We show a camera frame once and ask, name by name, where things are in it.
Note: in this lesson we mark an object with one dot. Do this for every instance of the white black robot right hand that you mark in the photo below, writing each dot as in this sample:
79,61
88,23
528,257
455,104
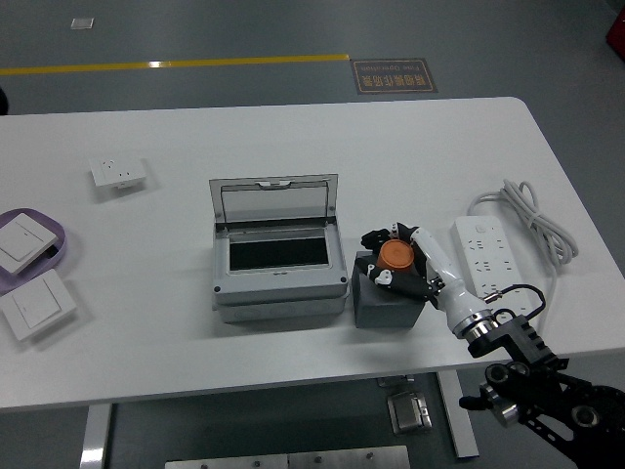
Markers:
439,266

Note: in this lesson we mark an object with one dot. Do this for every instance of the orange cylinder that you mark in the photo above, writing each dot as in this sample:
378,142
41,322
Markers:
396,255

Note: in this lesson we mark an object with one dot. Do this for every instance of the grey junction box with lid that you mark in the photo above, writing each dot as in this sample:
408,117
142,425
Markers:
278,288

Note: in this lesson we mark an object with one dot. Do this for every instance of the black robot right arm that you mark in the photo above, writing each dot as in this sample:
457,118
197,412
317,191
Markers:
527,337

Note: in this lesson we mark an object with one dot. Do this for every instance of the grey cube with round hole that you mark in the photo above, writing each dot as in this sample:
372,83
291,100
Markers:
386,308

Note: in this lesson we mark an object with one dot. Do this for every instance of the white power strip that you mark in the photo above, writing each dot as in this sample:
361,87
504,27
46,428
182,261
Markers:
488,259

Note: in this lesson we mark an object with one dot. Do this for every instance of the white table leg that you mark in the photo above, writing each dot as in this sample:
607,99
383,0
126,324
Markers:
459,420
95,437

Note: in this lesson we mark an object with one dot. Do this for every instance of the brown floor sign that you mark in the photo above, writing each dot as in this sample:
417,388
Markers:
394,75

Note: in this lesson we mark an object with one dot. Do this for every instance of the grey metal plate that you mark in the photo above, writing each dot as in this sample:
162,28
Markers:
227,461

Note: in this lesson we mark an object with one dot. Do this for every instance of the red object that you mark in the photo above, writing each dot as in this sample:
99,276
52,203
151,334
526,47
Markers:
616,31

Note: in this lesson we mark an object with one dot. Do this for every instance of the yellow floor tape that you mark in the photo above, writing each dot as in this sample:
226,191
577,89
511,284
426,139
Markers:
171,63

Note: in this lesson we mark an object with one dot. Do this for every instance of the purple tray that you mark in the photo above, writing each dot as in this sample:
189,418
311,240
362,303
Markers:
57,234

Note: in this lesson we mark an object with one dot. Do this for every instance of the small metal floor plate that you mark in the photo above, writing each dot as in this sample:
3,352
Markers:
82,23

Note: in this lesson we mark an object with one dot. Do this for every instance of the white wall socket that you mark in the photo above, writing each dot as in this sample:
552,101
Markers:
117,171

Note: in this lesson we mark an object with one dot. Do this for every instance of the white wall switch panel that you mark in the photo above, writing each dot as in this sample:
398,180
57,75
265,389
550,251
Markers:
19,242
36,305

